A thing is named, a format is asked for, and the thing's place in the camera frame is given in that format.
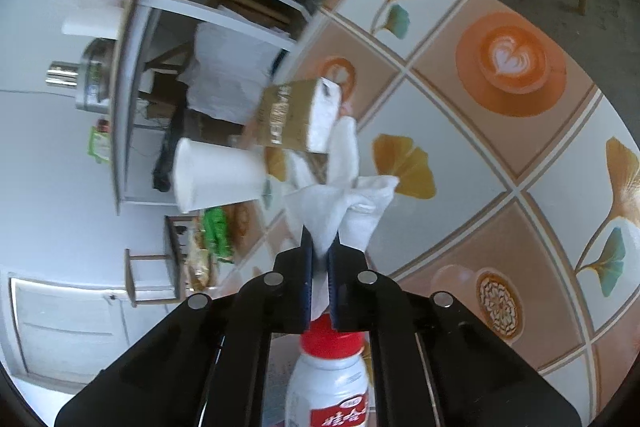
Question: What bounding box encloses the white metal shelf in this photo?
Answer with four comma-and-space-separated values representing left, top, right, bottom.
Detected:
110, 0, 311, 215

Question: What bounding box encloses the cardboard box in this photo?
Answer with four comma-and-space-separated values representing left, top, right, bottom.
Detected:
140, 72, 191, 122

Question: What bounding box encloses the white plastic bag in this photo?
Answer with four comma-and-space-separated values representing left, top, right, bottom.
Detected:
177, 22, 296, 125

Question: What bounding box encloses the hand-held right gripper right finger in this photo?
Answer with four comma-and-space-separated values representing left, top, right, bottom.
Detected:
327, 232, 583, 427

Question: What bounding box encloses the white paper cup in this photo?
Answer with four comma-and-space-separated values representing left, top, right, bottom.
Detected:
171, 138, 266, 214

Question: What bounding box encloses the wooden chair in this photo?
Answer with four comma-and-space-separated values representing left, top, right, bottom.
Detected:
124, 214, 186, 308

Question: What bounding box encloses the brown tissue box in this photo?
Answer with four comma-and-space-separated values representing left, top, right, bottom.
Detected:
255, 77, 343, 155

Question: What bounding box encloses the green packet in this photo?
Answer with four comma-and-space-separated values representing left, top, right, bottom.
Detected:
90, 122, 113, 165

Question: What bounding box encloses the white milk bottle red label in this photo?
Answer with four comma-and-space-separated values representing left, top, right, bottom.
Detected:
285, 313, 372, 427

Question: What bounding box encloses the black cloth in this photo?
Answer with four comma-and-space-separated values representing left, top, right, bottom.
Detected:
152, 107, 201, 192

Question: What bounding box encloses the white tissue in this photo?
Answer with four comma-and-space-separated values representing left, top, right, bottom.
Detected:
282, 117, 401, 323

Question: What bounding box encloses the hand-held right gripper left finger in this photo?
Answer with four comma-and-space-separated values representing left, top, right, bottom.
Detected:
54, 227, 315, 427

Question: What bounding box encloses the green chip bag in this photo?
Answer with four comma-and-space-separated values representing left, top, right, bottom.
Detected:
202, 207, 236, 263

